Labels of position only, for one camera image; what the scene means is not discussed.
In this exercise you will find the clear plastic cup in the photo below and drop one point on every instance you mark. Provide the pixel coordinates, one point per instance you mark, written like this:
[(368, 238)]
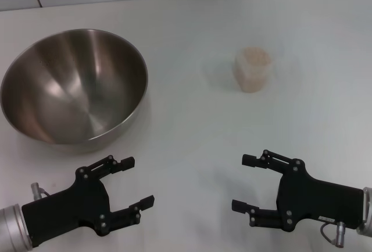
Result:
[(253, 71)]

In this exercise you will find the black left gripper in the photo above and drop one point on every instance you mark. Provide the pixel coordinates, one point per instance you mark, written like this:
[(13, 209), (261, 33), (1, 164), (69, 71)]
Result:
[(72, 205)]

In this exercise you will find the uncooked rice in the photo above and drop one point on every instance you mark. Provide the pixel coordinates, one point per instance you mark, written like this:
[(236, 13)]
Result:
[(254, 63)]

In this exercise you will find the stainless steel mixing bowl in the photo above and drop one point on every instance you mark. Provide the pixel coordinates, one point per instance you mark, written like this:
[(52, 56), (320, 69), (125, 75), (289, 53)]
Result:
[(72, 89)]

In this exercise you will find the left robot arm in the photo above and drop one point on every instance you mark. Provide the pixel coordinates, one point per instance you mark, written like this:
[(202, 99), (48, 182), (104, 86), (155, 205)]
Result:
[(13, 228)]

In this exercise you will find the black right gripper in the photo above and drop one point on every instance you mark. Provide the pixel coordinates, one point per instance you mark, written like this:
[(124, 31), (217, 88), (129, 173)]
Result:
[(319, 202)]

